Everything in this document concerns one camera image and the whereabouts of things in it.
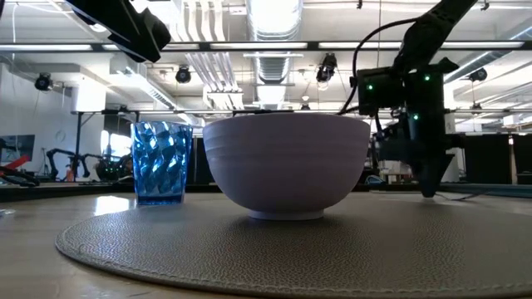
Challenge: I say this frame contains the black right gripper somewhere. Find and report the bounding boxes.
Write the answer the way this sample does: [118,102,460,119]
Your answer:
[375,57,463,198]

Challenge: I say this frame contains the lavender bowl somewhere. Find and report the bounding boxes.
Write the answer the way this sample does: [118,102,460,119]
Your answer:
[202,112,372,221]

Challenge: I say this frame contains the blue faceted plastic tumbler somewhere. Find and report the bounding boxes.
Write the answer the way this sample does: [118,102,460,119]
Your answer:
[130,120,195,206]

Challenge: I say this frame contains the white round column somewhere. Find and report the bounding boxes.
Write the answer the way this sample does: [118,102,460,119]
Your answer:
[441,112,461,183]

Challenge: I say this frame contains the black partition panels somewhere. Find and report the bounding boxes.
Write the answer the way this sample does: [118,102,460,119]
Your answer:
[456,132,532,185]
[189,136,209,186]

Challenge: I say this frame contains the black ceiling spotlight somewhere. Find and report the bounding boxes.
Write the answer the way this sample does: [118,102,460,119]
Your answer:
[468,66,489,83]
[33,72,54,92]
[175,65,193,85]

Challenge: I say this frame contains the round beige leather placemat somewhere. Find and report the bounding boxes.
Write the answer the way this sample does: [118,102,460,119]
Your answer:
[55,198,532,299]

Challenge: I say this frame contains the red bar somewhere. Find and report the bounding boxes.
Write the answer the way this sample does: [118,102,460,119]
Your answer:
[4,154,32,170]

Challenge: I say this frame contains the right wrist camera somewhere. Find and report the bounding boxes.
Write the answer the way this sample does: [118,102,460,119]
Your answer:
[356,66,407,117]

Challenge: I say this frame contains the black right camera cable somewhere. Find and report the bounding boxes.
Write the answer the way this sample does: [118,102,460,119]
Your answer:
[337,17,419,116]

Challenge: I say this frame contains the black overhead camera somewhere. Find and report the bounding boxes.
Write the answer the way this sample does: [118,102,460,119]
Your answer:
[314,52,338,84]

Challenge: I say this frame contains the silver ventilation duct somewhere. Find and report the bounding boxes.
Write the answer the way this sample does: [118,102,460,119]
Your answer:
[244,0,305,84]

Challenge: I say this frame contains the black overhead frame bar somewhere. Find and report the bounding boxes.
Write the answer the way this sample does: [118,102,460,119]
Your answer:
[0,40,532,52]

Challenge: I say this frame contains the black metal table frame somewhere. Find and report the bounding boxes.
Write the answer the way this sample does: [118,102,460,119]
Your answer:
[0,182,532,203]

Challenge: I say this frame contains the dark wall picture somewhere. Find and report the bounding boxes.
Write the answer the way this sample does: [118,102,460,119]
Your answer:
[0,135,37,164]

